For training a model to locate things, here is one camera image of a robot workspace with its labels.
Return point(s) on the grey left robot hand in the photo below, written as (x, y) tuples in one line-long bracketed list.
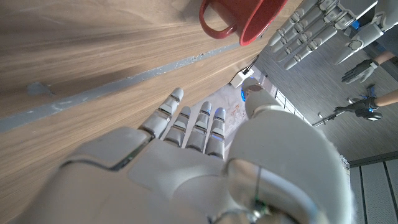
[(320, 21)]

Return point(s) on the black gloved person hand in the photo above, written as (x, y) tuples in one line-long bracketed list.
[(363, 107)]

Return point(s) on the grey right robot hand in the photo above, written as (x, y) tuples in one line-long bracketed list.
[(192, 180)]

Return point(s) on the red cup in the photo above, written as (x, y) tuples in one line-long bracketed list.
[(248, 15)]

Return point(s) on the person forearm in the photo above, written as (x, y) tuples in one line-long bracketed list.
[(387, 57), (388, 98)]

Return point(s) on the grey gloved person hand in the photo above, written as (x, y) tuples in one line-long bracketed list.
[(360, 71)]

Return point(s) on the white power strip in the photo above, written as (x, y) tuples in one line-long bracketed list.
[(238, 79)]

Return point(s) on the grey tape outline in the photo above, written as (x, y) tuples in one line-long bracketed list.
[(109, 88)]

